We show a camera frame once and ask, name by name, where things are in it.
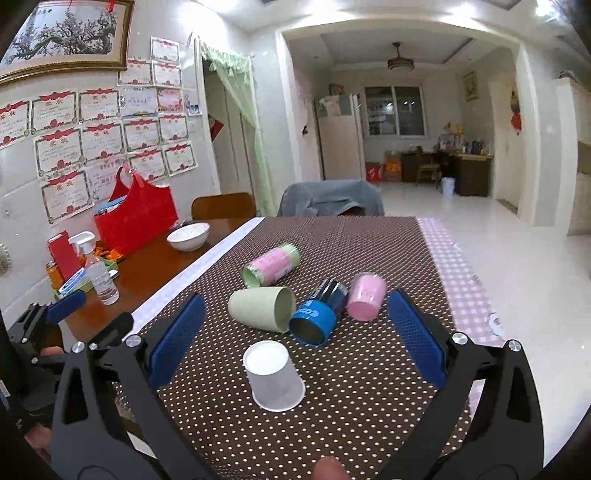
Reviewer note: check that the orange carton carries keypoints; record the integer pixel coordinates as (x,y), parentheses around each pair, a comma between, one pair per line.
(393,168)

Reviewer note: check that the window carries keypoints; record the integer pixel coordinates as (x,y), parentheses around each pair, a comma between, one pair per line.
(395,110)

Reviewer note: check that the blue and black cup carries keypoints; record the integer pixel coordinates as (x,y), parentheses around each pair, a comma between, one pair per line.
(318,309)

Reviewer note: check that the small framed wall picture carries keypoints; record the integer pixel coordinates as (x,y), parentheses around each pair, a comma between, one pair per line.
(470,86)

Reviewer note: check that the red door ornament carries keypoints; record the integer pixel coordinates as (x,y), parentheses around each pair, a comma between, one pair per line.
(216,129)

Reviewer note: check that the ceiling lamp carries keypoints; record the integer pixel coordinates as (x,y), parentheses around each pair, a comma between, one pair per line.
(400,62)

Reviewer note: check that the person's right hand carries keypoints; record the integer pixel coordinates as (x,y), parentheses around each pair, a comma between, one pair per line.
(328,470)

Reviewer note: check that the pink checked tablecloth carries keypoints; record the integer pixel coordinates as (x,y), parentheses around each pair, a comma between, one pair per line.
(457,277)

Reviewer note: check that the red carton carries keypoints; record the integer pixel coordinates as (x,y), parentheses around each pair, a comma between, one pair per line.
(374,171)

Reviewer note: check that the red box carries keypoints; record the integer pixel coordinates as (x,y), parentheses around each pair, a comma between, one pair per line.
(64,254)

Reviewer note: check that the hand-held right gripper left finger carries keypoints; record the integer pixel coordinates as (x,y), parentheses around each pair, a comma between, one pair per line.
(178,339)

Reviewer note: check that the white bin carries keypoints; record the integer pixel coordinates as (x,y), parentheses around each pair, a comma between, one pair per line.
(448,185)

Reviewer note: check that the white paper cup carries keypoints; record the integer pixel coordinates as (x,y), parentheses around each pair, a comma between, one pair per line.
(273,378)

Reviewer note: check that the white refrigerator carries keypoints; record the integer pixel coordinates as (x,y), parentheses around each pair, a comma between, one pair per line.
(337,143)

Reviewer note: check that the person's left forearm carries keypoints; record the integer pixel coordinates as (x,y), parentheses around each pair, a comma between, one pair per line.
(38,441)

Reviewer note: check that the red tote bag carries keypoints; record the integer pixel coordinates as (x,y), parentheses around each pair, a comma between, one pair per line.
(138,217)

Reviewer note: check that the red wall ornament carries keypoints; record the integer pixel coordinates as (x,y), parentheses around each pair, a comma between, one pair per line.
(516,117)

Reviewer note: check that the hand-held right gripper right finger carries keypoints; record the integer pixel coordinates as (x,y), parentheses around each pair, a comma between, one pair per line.
(418,339)

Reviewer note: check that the pink and green cup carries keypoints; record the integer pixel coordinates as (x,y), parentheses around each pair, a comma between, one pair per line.
(272,263)

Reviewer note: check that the clear spray bottle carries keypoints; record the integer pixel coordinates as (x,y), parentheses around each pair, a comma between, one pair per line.
(101,277)

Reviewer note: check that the wooden chair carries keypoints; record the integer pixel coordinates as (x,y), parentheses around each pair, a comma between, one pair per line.
(427,168)
(224,206)

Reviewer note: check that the white door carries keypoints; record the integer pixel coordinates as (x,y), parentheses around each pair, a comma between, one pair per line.
(503,147)

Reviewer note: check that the brown dotted tablecloth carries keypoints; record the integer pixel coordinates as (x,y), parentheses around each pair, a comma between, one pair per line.
(351,240)

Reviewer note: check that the person's left hand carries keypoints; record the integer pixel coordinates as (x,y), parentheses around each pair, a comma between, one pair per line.
(51,351)

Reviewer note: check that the framed blossom painting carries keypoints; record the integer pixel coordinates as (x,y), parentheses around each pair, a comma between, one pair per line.
(64,32)

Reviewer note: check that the light green cup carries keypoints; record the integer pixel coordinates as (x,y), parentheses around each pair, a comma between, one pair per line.
(256,307)

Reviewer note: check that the group of wall certificates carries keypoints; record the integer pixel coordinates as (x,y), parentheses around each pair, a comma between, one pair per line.
(101,138)

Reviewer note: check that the blue and white packet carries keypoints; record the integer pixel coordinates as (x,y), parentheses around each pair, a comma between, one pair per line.
(74,282)

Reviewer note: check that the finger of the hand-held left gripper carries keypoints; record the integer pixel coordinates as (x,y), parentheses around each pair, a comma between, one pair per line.
(67,305)
(111,328)

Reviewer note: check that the orange can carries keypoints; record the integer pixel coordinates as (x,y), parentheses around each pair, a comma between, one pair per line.
(53,277)

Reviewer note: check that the wooden desk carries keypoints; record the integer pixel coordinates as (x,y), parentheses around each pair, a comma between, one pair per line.
(473,175)

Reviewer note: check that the green curtain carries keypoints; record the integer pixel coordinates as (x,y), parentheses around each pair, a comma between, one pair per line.
(258,152)

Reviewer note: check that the white bowl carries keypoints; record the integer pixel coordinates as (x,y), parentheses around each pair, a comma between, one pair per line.
(188,236)

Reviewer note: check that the green tray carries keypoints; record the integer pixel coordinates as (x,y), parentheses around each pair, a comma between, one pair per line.
(112,266)

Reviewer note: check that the grey jacket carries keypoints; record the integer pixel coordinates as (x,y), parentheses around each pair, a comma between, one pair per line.
(330,197)

